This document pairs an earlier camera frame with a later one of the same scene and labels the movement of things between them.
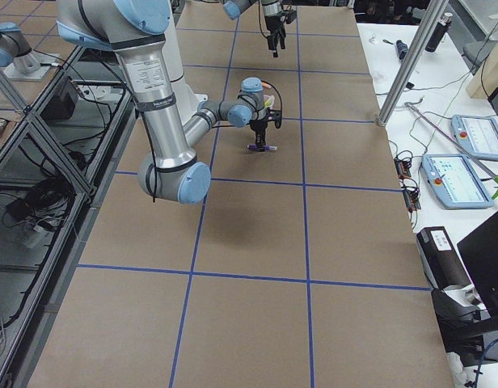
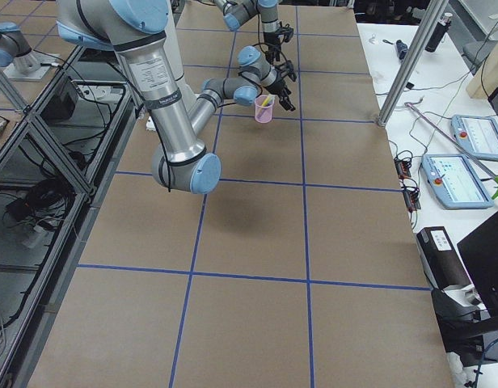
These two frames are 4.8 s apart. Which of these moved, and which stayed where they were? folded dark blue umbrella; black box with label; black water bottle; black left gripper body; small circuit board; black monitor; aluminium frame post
Moved: black left gripper body
Stayed: black water bottle; folded dark blue umbrella; small circuit board; black box with label; black monitor; aluminium frame post
